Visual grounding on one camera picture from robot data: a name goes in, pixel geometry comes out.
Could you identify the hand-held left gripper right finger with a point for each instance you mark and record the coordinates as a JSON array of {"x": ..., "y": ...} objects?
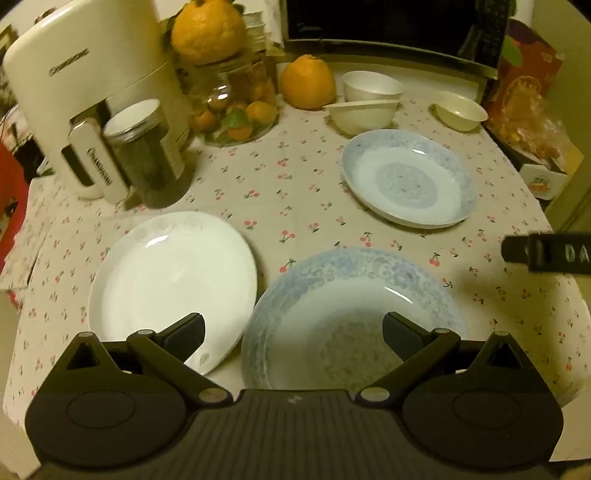
[{"x": 401, "y": 334}]

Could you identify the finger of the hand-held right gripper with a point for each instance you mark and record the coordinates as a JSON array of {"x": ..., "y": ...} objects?
[{"x": 545, "y": 251}]

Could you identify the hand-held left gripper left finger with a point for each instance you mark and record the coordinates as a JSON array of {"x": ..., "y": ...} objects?
[{"x": 184, "y": 337}]

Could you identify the plain white plate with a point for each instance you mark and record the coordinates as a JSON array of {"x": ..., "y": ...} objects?
[{"x": 171, "y": 272}]

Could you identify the blue patterned deep plate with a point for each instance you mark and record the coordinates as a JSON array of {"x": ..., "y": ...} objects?
[{"x": 323, "y": 314}]

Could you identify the blue patterned shallow plate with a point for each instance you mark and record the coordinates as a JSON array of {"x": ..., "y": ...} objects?
[{"x": 411, "y": 180}]

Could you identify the small white bowl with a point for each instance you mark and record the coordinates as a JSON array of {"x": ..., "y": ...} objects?
[
  {"x": 369, "y": 85},
  {"x": 459, "y": 110}
]

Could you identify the wide white bowl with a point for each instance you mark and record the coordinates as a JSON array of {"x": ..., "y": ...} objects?
[{"x": 364, "y": 115}]

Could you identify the black and white carton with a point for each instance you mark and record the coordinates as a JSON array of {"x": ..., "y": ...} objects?
[{"x": 542, "y": 182}]

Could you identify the plastic bag of oranges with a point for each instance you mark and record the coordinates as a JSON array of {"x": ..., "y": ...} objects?
[{"x": 540, "y": 134}]

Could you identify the cherry print tablecloth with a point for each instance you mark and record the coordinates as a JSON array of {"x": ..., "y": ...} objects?
[{"x": 300, "y": 194}]

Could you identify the dark jar with metal lid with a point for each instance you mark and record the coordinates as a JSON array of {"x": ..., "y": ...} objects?
[{"x": 147, "y": 157}]

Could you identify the red gift box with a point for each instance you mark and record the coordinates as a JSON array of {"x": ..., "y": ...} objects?
[{"x": 521, "y": 69}]

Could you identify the red object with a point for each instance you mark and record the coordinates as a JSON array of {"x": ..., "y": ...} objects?
[{"x": 9, "y": 198}]

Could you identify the glass jar of kumquats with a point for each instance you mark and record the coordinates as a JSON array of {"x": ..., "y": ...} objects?
[{"x": 240, "y": 110}]

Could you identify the black microwave oven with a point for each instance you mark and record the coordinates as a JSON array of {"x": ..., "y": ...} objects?
[{"x": 383, "y": 23}]

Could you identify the white kitchen appliance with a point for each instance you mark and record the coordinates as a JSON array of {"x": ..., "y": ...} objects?
[{"x": 69, "y": 60}]

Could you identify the large orange citrus with leaves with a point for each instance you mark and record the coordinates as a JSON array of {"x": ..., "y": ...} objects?
[{"x": 207, "y": 30}]

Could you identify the stack of white lids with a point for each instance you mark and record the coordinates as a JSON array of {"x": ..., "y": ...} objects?
[{"x": 256, "y": 32}]

